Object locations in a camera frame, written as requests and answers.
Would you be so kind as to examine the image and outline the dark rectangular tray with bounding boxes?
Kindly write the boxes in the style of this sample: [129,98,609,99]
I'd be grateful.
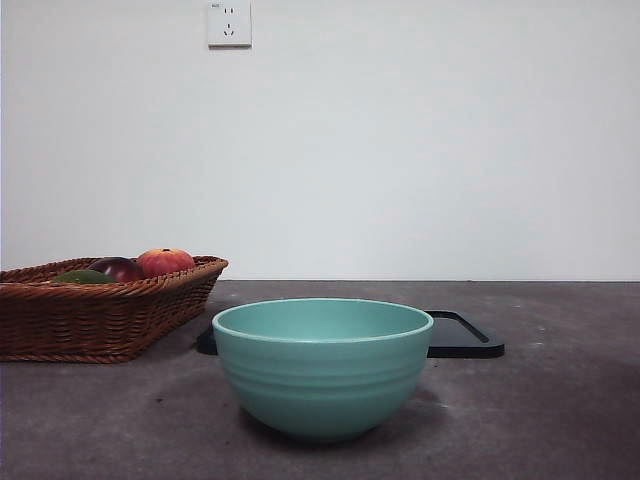
[196,310,506,359]

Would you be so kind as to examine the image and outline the red apple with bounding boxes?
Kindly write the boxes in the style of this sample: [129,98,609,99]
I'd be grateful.
[136,247,196,278]

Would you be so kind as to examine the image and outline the green avocado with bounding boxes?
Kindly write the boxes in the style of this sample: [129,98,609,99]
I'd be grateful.
[52,269,115,285]

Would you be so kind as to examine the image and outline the teal ceramic bowl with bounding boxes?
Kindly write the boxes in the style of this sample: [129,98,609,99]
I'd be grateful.
[211,297,435,442]

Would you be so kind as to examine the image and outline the brown wicker basket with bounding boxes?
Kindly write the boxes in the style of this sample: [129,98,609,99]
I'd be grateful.
[0,255,230,364]

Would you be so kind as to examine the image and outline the dark red plum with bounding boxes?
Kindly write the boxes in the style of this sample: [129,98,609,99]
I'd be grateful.
[88,256,146,283]

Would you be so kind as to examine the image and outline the white wall power socket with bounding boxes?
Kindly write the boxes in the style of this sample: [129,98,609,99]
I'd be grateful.
[208,0,253,50]

